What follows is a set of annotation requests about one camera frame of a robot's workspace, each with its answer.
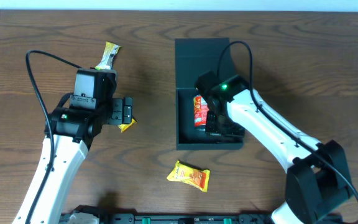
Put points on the green yellow snack bar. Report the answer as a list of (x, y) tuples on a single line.
[(107, 60)]

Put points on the red Pringles can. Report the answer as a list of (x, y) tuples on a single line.
[(200, 111)]

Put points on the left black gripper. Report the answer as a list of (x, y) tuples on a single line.
[(127, 110)]

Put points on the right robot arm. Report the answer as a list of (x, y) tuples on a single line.
[(318, 178)]

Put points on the small yellow snack packet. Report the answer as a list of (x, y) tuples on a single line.
[(124, 127)]

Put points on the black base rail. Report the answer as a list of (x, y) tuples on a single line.
[(89, 214)]

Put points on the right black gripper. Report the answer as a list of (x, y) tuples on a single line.
[(214, 121)]

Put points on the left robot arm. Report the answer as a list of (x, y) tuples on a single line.
[(68, 135)]

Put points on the orange yellow snack bag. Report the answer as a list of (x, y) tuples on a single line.
[(189, 175)]

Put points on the dark green box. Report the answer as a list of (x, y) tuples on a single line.
[(193, 57)]

